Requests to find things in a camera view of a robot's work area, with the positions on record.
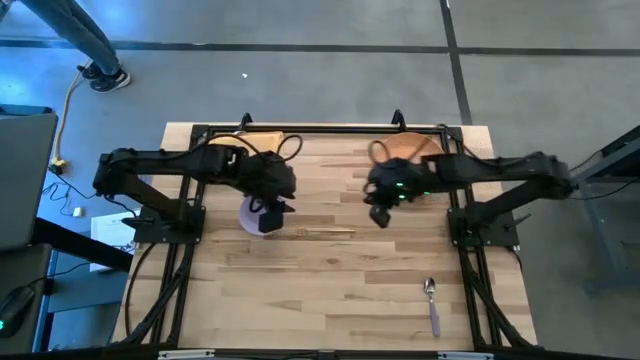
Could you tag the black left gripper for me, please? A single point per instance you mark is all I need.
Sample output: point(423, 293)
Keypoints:
point(272, 177)

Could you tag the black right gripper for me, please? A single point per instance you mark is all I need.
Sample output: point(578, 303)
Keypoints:
point(400, 180)

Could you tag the periwinkle round plate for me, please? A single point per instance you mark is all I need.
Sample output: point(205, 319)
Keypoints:
point(247, 220)

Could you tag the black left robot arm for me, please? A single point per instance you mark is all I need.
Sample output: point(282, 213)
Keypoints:
point(150, 162)

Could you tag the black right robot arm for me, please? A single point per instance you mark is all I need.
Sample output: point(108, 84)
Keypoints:
point(500, 167)

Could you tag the wooden plate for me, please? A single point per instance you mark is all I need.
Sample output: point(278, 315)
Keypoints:
point(406, 145)

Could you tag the white paper sheet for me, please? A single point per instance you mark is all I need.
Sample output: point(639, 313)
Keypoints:
point(112, 232)

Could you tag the small white power adapter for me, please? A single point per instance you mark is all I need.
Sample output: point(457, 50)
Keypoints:
point(77, 211)

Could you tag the black desk beam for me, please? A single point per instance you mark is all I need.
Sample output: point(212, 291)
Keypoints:
point(80, 245)

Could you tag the person's dark shoe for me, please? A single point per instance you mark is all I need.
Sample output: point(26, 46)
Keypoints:
point(89, 72)
point(111, 81)

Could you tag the grey metal cart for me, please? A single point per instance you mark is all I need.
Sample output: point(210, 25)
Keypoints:
point(610, 200)

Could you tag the grey laptop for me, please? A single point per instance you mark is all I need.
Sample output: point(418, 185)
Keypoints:
point(25, 175)

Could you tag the person's leg and shoe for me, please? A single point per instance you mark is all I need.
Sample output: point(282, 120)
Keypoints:
point(75, 27)

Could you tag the black computer mouse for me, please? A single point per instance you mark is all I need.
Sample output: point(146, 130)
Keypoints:
point(15, 310)

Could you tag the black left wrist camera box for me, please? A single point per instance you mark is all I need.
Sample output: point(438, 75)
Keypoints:
point(271, 220)

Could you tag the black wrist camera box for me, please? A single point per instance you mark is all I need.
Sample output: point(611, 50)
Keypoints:
point(271, 220)
point(380, 216)

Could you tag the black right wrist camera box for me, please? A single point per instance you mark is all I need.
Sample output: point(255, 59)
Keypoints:
point(380, 216)

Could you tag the black aluminium table frame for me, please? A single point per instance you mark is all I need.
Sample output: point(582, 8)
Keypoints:
point(325, 129)

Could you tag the black frame bracket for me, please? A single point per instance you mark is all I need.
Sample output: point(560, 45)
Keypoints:
point(398, 118)
point(245, 120)

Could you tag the black rail with silver brackets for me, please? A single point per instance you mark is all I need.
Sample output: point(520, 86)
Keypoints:
point(320, 354)

